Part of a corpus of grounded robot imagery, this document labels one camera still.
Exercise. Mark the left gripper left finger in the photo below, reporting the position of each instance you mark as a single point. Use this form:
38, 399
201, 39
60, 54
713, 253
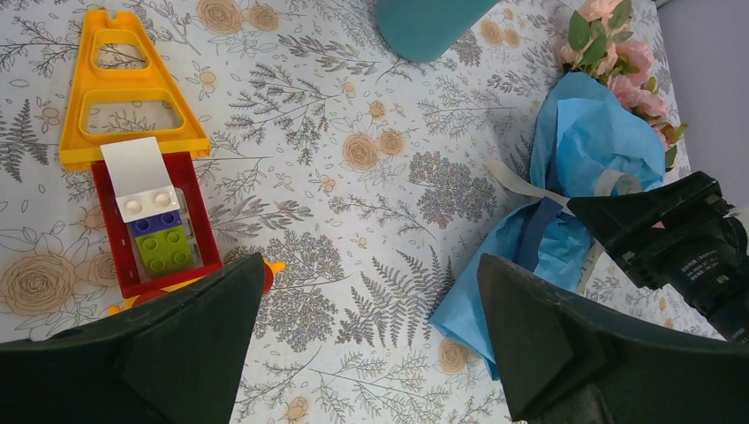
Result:
174, 359

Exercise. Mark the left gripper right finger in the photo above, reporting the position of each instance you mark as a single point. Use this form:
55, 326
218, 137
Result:
562, 358

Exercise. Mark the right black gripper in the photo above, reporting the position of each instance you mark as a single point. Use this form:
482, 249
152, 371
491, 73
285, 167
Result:
683, 235

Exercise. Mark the cream ribbon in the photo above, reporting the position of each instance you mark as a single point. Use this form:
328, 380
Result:
609, 181

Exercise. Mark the blue wrapping paper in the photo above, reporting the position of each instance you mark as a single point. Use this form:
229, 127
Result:
581, 130

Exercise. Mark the pink flowers bunch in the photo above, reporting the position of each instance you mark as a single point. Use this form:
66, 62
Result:
600, 44

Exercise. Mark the teal ceramic vase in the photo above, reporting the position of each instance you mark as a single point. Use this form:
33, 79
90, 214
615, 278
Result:
422, 30

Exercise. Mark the yellow red toy block car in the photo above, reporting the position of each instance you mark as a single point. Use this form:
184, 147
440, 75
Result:
160, 237

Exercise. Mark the floral patterned table mat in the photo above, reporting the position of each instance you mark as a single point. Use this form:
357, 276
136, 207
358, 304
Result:
364, 173

